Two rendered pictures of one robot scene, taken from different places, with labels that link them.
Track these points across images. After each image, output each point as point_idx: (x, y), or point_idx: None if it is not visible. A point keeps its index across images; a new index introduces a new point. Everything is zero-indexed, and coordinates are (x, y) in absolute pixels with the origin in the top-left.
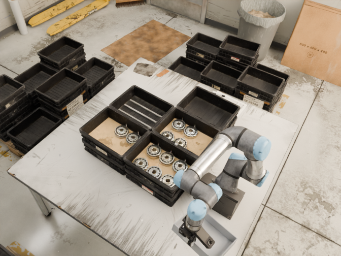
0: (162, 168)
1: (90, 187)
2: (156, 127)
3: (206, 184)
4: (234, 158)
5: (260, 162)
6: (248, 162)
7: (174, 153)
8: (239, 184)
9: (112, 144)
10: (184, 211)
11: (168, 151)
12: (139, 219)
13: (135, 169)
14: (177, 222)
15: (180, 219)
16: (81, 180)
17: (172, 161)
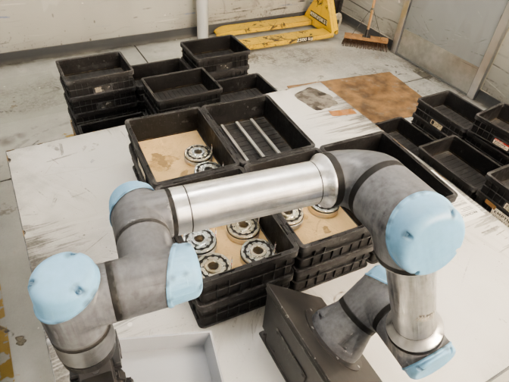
0: (223, 243)
1: (93, 226)
2: (254, 164)
3: (280, 305)
4: (375, 276)
5: (417, 289)
6: (387, 282)
7: (264, 224)
8: (382, 359)
9: (169, 167)
10: (222, 352)
11: (257, 217)
12: (126, 320)
13: None
14: (123, 342)
15: (138, 341)
16: (90, 209)
17: (248, 236)
